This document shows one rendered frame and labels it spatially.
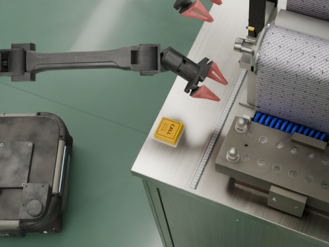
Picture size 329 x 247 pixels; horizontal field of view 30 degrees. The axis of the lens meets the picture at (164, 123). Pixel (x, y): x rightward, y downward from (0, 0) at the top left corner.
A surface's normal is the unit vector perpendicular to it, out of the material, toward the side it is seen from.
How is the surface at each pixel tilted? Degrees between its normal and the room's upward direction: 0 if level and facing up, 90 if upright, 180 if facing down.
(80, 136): 0
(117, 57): 28
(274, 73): 90
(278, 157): 0
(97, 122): 0
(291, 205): 90
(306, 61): 37
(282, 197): 90
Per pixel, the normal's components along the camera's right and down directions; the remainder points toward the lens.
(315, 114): -0.40, 0.82
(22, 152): -0.10, -0.48
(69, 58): -0.20, -0.01
